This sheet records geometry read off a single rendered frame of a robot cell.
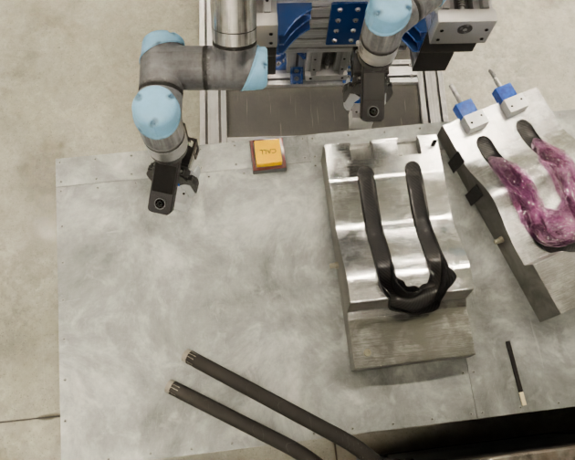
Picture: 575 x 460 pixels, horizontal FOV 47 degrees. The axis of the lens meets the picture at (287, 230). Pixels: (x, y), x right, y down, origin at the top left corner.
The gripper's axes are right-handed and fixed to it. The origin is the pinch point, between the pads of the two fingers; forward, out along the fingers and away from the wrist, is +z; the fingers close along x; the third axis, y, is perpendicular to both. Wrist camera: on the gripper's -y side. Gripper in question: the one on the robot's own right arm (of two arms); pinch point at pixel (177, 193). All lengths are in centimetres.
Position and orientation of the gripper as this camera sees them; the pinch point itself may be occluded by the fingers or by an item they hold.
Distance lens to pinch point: 141.2
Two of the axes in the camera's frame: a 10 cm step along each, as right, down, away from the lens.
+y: 2.5, -9.2, 2.9
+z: -0.3, 2.9, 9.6
